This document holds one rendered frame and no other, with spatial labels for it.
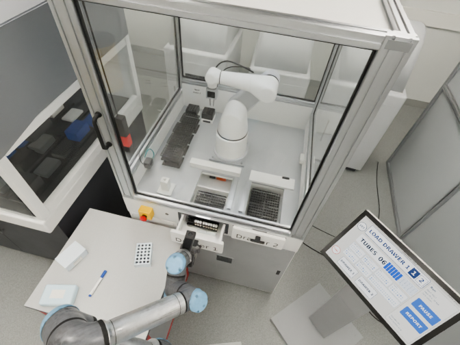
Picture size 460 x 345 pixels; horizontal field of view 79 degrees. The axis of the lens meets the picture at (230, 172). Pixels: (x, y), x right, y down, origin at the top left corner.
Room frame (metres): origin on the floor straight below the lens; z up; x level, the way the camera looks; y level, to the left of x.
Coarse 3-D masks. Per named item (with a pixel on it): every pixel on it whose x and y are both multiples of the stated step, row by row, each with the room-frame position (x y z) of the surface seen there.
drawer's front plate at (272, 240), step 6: (234, 228) 0.75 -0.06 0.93; (240, 228) 0.76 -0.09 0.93; (234, 234) 0.75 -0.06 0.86; (240, 234) 0.75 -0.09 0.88; (246, 234) 0.74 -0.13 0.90; (252, 234) 0.74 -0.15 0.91; (258, 234) 0.73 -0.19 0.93; (264, 234) 0.74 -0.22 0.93; (246, 240) 0.74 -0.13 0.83; (264, 240) 0.73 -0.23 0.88; (270, 240) 0.72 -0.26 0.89; (276, 240) 0.72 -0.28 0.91; (282, 240) 0.71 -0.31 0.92; (270, 246) 0.72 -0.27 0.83; (282, 246) 0.71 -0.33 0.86
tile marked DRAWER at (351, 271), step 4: (340, 260) 0.60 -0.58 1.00; (344, 260) 0.60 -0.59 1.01; (340, 264) 0.58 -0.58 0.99; (344, 264) 0.58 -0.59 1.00; (348, 264) 0.58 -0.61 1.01; (344, 268) 0.56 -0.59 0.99; (348, 268) 0.56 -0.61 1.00; (352, 268) 0.56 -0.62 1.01; (348, 272) 0.55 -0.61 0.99; (352, 272) 0.54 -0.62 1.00; (356, 272) 0.54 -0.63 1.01; (352, 276) 0.53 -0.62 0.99
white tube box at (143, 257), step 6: (138, 246) 0.66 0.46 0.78; (144, 246) 0.66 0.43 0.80; (150, 246) 0.66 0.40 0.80; (138, 252) 0.63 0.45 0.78; (144, 252) 0.63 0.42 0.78; (150, 252) 0.63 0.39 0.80; (138, 258) 0.59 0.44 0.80; (144, 258) 0.60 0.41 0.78; (150, 258) 0.59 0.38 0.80; (138, 264) 0.55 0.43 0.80; (144, 264) 0.56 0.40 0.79; (150, 264) 0.56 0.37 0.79
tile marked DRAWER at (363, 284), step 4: (360, 276) 0.52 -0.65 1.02; (356, 280) 0.51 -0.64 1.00; (360, 280) 0.51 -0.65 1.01; (364, 280) 0.51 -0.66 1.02; (360, 284) 0.49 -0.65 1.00; (364, 284) 0.49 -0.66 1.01; (368, 284) 0.49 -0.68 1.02; (360, 288) 0.48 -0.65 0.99; (364, 288) 0.48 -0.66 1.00; (368, 288) 0.47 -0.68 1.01; (372, 288) 0.47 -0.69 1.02; (364, 292) 0.46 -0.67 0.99; (368, 292) 0.46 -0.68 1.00; (372, 292) 0.46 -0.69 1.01; (376, 292) 0.46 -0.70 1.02; (368, 296) 0.45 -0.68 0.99; (372, 296) 0.44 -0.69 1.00
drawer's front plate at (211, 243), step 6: (174, 234) 0.69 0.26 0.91; (180, 234) 0.69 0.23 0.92; (174, 240) 0.69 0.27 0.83; (180, 240) 0.69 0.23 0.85; (204, 240) 0.67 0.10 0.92; (210, 240) 0.67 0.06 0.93; (216, 240) 0.67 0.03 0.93; (210, 246) 0.66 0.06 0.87; (216, 246) 0.66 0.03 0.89; (222, 246) 0.65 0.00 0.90; (216, 252) 0.66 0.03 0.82
